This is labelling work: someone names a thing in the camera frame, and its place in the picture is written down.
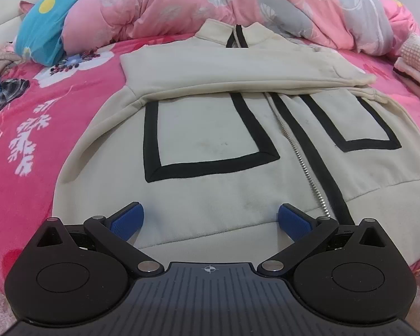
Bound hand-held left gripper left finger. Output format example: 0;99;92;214
37;202;165;278

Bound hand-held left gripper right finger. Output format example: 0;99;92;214
257;203;386;278

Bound beige zip jacket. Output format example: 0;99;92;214
52;19;420;267

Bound plaid shirt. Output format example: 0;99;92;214
0;79;30;118

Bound pale pink garment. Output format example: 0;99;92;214
0;44;23;78

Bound folded cream pink towels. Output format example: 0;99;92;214
394;32;420;104

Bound blue pillow yellow dot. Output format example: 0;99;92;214
14;0;109;67

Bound pink floral quilt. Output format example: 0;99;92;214
61;0;420;57

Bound pink and white headboard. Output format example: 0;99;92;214
0;0;62;48

